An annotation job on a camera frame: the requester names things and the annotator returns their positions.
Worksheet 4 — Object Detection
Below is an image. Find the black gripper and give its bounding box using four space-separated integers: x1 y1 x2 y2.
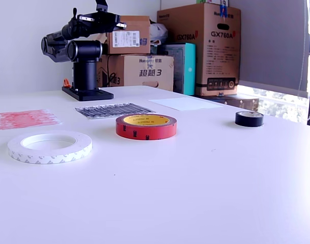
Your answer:
77 11 127 34

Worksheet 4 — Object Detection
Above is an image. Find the red tape roll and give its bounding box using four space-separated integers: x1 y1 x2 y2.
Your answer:
116 113 178 141

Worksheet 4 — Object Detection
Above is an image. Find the white tape roll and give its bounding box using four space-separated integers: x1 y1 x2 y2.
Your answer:
7 130 93 165

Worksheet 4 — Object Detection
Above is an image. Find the black tape roll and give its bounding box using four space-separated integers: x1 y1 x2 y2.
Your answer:
235 111 264 128

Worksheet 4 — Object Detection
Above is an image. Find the small labelled cardboard box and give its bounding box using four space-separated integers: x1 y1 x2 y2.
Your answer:
97 15 152 55

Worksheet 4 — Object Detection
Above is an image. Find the white plastic bag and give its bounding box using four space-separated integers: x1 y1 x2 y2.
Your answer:
149 22 168 46

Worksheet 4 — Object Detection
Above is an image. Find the cardboard box blue print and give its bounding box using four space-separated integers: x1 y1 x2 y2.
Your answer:
96 54 175 93

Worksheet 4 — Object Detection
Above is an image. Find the black scribbled paper sheet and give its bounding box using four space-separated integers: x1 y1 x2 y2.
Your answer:
74 102 157 120

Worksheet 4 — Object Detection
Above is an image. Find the tall GX760A cardboard box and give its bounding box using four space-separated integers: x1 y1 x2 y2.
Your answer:
156 3 241 97

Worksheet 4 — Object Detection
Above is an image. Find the teal sided box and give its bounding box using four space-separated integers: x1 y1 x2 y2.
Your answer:
160 42 196 96

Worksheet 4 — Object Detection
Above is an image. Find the blank white paper sheet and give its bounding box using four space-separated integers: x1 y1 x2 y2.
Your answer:
148 97 223 112

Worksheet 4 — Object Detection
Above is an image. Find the red scribbled paper sheet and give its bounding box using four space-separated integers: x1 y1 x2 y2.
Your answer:
0 109 63 131

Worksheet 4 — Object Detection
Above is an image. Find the grey roller blind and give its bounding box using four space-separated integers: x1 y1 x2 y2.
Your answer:
227 0 309 99

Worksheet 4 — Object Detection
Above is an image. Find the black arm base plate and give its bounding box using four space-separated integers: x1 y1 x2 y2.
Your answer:
62 86 114 102

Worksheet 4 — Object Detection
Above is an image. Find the thin white blind cord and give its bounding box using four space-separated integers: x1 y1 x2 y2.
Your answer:
297 0 308 99

